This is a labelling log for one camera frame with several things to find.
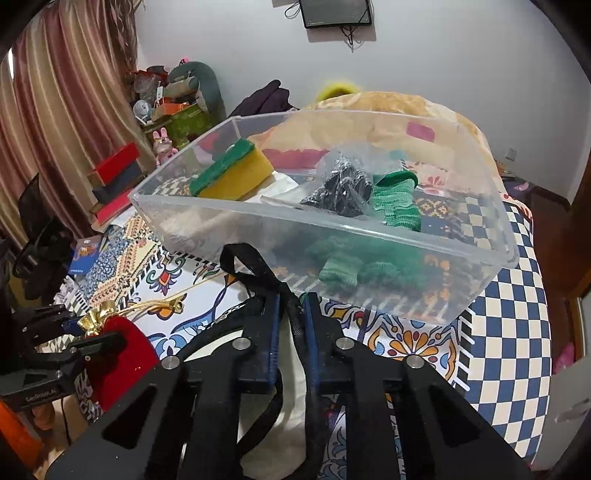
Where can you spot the clear plastic bin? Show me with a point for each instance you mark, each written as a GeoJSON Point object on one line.
{"type": "Point", "coordinates": [323, 230]}

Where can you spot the grey green dinosaur plush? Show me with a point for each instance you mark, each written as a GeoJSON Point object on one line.
{"type": "Point", "coordinates": [203, 83]}

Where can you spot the dark box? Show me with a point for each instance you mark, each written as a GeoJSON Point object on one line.
{"type": "Point", "coordinates": [117, 182]}

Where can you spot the black wall monitor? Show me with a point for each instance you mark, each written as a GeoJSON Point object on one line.
{"type": "Point", "coordinates": [334, 11]}

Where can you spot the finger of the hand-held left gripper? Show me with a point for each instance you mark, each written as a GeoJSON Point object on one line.
{"type": "Point", "coordinates": [92, 345]}
{"type": "Point", "coordinates": [44, 323]}

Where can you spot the pink rabbit toy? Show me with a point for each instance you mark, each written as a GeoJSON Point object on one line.
{"type": "Point", "coordinates": [165, 145]}

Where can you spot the green box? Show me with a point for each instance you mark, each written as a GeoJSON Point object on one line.
{"type": "Point", "coordinates": [189, 122]}

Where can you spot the yellow green sponge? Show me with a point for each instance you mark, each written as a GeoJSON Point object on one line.
{"type": "Point", "coordinates": [235, 170]}

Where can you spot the wall socket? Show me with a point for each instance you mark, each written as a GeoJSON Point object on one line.
{"type": "Point", "coordinates": [510, 153]}

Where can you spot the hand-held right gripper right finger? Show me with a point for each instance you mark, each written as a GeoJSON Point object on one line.
{"type": "Point", "coordinates": [310, 341]}

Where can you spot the green knitted cloth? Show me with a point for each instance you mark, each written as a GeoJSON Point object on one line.
{"type": "Point", "coordinates": [395, 203]}

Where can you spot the red book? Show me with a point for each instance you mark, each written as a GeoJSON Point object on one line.
{"type": "Point", "coordinates": [111, 206]}

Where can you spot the black clothing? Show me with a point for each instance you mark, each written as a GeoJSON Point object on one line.
{"type": "Point", "coordinates": [263, 99]}

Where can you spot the red velvet pouch gold ribbon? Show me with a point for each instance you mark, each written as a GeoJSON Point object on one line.
{"type": "Point", "coordinates": [122, 360]}

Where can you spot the yellow fuzzy item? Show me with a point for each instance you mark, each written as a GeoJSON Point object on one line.
{"type": "Point", "coordinates": [339, 88]}

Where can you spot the blue card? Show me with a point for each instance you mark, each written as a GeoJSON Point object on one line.
{"type": "Point", "coordinates": [85, 256]}

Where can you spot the black chair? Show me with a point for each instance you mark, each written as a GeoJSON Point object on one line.
{"type": "Point", "coordinates": [37, 235]}

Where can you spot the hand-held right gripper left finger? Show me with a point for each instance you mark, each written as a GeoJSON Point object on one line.
{"type": "Point", "coordinates": [276, 337]}

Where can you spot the striped curtain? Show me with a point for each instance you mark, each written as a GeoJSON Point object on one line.
{"type": "Point", "coordinates": [55, 92]}

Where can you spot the yellow floral quilt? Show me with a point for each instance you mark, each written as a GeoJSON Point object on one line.
{"type": "Point", "coordinates": [392, 108]}

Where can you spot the black item in plastic bag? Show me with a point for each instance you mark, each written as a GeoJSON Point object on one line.
{"type": "Point", "coordinates": [339, 184]}

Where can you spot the red box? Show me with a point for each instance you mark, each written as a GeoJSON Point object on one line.
{"type": "Point", "coordinates": [113, 164]}

